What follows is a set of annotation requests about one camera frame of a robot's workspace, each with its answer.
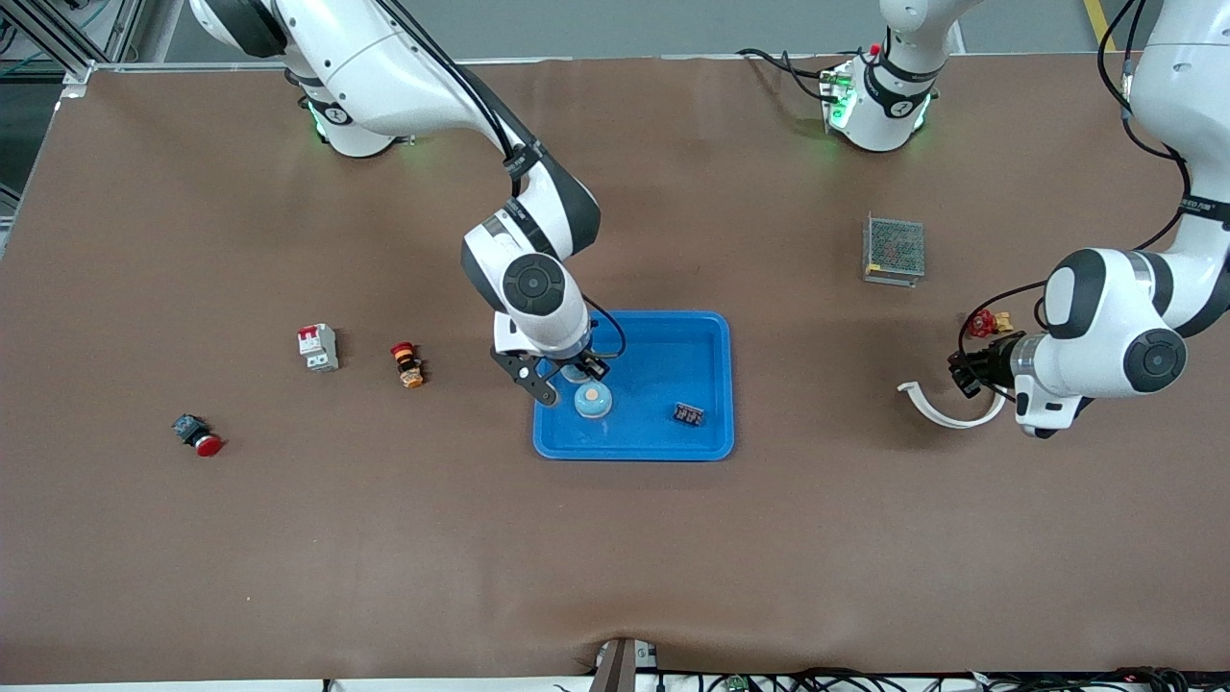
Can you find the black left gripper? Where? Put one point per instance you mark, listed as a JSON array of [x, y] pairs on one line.
[[991, 368]]

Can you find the brown table mat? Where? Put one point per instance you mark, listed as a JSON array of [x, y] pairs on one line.
[[615, 538]]

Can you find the white red circuit breaker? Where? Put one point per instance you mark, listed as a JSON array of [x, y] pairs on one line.
[[318, 347]]

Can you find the white curved pipe clamp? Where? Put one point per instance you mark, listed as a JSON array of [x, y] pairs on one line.
[[951, 422]]

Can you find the blue plastic tray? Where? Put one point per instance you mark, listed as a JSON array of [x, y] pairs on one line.
[[663, 375]]

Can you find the light blue call bell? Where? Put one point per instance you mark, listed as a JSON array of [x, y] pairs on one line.
[[578, 372], [593, 401]]

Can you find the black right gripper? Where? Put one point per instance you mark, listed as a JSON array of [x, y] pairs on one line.
[[579, 364]]

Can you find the aluminium frame profile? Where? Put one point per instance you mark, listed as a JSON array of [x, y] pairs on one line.
[[43, 34]]

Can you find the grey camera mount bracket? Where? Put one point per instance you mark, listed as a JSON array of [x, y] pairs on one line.
[[620, 668]]

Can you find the metal mesh power supply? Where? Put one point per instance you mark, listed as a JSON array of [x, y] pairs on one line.
[[894, 250]]

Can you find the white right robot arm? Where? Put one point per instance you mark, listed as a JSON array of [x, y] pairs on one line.
[[384, 67]]

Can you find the red mushroom push button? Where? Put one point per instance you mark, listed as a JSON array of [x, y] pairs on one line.
[[200, 437]]

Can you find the red capped orange switch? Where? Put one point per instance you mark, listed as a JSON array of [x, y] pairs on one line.
[[408, 365]]

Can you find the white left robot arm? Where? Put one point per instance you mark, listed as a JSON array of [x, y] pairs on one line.
[[1105, 317]]

